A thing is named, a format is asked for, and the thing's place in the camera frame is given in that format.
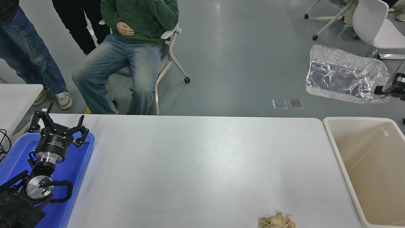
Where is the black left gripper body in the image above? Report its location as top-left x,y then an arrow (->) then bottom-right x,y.
34,128 -> 76,159

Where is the foil tray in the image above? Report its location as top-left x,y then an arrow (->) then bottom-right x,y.
306,45 -> 391,104

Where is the seated person's right hand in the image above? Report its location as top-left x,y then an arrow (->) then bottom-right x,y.
116,22 -> 135,36

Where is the blue plastic tray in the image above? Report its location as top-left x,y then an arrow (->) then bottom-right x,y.
0,131 -> 95,228

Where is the white side table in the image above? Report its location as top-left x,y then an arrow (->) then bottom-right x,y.
0,84 -> 44,152

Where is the white shell chair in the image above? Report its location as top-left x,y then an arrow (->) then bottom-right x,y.
331,0 -> 405,74

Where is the large pale bin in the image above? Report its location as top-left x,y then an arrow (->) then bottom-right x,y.
322,117 -> 405,228

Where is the standing person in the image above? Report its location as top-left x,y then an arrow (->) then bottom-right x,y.
0,0 -> 72,110
52,0 -> 111,56

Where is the seated person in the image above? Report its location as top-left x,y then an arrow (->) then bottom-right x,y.
72,0 -> 179,115

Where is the white rolling chair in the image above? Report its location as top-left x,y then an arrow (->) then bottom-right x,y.
304,0 -> 360,41

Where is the grey office chair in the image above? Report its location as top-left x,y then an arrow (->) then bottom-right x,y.
98,19 -> 191,115

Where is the crumpled tan paper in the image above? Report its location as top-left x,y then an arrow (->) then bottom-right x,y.
259,211 -> 297,228

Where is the black cable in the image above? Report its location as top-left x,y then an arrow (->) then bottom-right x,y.
0,129 -> 12,162

